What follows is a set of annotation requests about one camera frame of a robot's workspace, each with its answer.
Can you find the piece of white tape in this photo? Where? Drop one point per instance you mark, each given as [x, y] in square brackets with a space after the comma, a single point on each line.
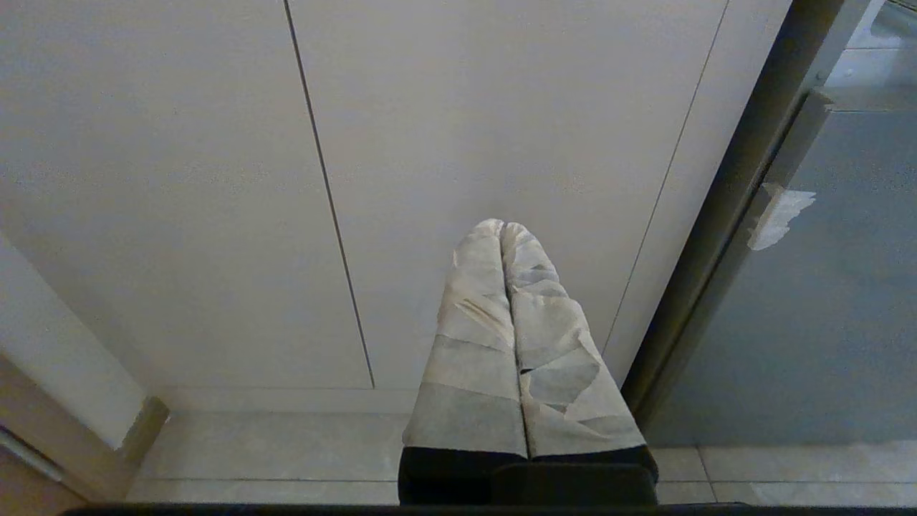
[777, 215]

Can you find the grey fridge door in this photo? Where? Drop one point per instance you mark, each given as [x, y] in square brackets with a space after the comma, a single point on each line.
[817, 287]

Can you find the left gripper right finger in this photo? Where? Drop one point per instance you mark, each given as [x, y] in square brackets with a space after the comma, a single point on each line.
[559, 387]

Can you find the white cabinet door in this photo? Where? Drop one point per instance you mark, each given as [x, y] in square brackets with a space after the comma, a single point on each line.
[501, 143]
[157, 201]

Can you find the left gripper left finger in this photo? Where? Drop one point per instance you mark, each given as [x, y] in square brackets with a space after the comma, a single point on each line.
[473, 373]

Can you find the white counter edge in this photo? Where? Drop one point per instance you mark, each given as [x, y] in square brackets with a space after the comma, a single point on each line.
[64, 365]

